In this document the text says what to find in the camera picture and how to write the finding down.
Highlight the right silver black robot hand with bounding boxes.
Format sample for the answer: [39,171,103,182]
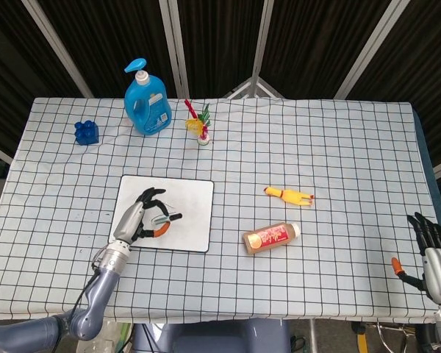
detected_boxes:
[390,212,441,306]

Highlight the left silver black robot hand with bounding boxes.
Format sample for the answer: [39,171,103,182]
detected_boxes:
[112,187,184,247]

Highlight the green white marker pen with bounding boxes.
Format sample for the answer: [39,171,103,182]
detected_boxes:
[152,212,184,226]

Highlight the white erasable board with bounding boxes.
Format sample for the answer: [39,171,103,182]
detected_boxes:
[107,174,215,254]

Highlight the blue toy building brick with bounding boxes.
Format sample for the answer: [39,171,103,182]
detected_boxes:
[73,120,100,146]

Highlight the blue detergent bottle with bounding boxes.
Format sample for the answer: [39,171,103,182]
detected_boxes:
[123,57,173,138]

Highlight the colourful feather shuttlecock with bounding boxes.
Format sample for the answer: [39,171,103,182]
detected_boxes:
[184,99,212,146]

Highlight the grey robot torso base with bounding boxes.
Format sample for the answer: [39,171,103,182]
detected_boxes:
[132,318,291,353]

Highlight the brown juice bottle red label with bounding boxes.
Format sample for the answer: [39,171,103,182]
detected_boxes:
[242,222,301,256]

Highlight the yellow rubber chicken toy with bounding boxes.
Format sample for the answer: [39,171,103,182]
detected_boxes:
[263,185,315,209]

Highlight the white black checked tablecloth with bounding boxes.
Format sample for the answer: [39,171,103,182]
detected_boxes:
[0,96,439,324]

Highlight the dark white-framed folding screen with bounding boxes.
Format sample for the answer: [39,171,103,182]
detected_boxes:
[0,0,441,181]

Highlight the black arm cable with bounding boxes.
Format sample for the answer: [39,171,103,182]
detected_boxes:
[72,249,108,321]

